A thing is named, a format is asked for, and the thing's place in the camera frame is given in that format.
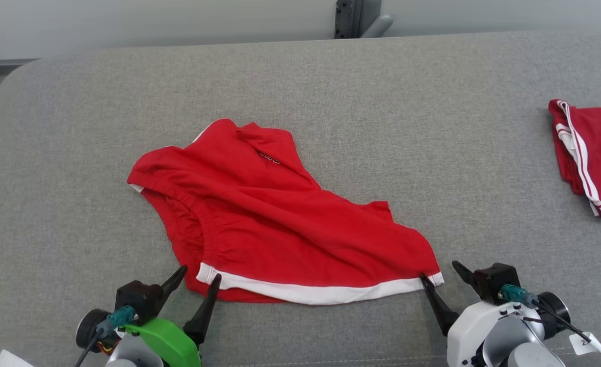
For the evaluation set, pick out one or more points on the grey metal post bracket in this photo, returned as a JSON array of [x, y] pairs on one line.
[[345, 18]]

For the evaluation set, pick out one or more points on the grey rounded post foot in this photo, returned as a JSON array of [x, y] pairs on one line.
[[379, 25]]

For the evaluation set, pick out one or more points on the white paper label tag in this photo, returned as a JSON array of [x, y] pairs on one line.
[[585, 344], [9, 359]]

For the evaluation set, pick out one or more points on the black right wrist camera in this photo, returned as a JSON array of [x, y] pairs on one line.
[[494, 280]]

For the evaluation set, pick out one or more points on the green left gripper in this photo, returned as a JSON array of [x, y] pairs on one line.
[[170, 339]]

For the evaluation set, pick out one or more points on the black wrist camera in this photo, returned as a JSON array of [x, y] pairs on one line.
[[494, 280], [137, 300]]

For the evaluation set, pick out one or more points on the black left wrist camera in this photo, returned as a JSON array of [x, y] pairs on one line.
[[137, 300]]

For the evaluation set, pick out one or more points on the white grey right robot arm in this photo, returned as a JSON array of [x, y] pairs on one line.
[[529, 357]]

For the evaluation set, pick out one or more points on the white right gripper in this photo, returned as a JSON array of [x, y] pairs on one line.
[[471, 326]]

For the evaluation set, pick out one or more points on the red shorts white hem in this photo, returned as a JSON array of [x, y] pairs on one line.
[[280, 224]]

